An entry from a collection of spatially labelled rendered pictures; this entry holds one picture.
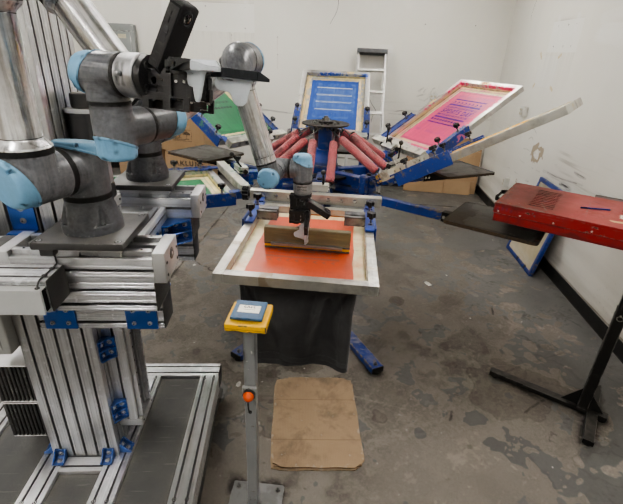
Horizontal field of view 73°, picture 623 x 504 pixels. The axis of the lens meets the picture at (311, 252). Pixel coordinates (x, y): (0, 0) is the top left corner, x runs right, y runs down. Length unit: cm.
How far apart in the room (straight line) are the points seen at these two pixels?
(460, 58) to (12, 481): 581
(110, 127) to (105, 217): 38
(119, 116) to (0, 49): 28
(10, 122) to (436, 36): 545
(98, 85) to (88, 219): 43
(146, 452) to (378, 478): 100
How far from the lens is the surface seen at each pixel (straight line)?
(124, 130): 89
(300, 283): 148
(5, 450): 224
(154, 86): 82
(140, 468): 197
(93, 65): 88
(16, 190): 108
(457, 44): 614
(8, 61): 108
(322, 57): 602
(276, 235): 175
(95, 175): 118
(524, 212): 216
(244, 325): 132
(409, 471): 222
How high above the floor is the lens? 171
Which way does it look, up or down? 25 degrees down
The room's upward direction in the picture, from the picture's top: 3 degrees clockwise
